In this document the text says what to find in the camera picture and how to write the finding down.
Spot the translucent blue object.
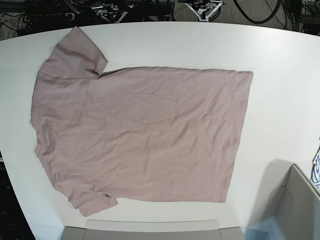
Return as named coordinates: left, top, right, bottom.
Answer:
left=243, top=217, right=284, bottom=240

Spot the grey tray at bottom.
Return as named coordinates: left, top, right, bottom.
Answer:
left=61, top=219, right=245, bottom=240

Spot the mauve pink T-shirt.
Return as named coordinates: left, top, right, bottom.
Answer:
left=30, top=27, right=253, bottom=217

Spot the blue white striped cloth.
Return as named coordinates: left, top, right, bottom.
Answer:
left=310, top=149, right=320, bottom=192

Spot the grey box at right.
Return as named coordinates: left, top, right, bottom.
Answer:
left=261, top=164, right=320, bottom=240

